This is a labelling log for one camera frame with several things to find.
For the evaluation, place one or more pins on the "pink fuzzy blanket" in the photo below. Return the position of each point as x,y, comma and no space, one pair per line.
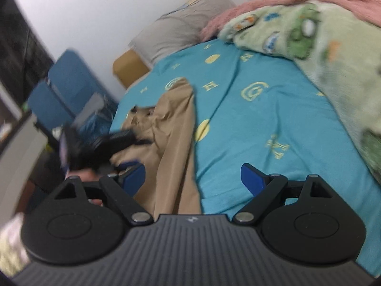
342,3

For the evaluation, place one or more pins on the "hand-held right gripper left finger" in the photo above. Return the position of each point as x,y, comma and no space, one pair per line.
134,178

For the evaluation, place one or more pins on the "grey pillow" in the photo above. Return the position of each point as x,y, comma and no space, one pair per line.
181,26

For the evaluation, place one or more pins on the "person's left hand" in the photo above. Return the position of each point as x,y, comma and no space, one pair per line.
84,174

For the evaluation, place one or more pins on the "tan printed shirt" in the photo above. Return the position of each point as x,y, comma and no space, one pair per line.
175,143

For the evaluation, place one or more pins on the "yellow-brown bed head cushion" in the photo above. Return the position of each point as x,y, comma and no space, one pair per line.
129,67

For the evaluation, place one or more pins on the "grey chair cushion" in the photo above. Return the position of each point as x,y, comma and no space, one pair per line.
90,107

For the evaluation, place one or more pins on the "teal patterned bed sheet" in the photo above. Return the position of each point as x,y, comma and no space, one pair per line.
262,119

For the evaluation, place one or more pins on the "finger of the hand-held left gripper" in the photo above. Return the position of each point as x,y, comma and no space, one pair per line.
125,137

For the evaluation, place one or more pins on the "white desk with dark top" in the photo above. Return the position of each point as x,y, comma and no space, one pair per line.
18,155

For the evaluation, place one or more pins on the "green cartoon print blanket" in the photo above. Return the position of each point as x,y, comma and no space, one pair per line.
333,59

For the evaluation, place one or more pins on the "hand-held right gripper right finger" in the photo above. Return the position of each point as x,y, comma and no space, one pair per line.
252,178

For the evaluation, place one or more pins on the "dark barred window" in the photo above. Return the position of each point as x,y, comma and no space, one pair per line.
18,50

